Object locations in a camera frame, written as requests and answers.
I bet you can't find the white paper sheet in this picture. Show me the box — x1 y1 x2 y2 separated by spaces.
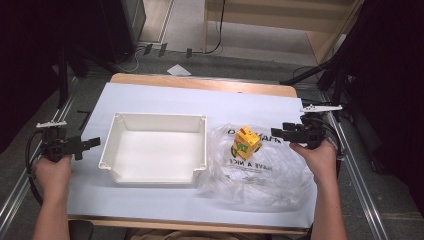
166 63 193 77

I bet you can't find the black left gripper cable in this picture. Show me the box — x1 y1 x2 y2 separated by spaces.
25 129 48 207

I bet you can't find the black floor cable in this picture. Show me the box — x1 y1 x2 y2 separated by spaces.
202 0 228 55

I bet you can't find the clear plastic bag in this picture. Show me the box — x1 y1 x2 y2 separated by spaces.
199 122 315 213

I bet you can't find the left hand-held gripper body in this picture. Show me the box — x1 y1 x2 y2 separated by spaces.
35 120 84 164

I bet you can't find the wooden table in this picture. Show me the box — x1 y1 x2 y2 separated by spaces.
67 72 310 236

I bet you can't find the metal floor rail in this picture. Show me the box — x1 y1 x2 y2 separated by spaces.
0 75 80 229
319 91 382 240

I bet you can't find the white table sheet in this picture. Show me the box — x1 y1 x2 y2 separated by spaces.
67 82 318 230

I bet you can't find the yellow printed box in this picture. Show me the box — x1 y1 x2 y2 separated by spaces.
231 125 262 161

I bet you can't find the dark cabinet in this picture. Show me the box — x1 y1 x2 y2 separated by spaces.
98 0 148 65

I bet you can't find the white plastic bin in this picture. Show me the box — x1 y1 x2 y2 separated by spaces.
97 111 208 186

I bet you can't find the dark chair seat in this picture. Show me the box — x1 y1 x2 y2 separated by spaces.
67 219 95 240

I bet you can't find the black tripod stand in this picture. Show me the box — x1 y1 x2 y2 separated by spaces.
279 53 354 111
49 46 116 110

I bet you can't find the person's right hand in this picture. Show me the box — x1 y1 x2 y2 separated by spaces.
288 139 339 186

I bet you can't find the white floor cable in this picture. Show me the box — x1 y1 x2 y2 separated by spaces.
121 45 144 73

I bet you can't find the light wooden shelf unit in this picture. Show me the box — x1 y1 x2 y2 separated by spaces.
202 0 365 65

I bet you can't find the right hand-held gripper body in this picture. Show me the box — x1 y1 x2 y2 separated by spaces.
289 104 344 150

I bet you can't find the person's left hand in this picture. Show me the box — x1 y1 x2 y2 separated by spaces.
33 154 74 202

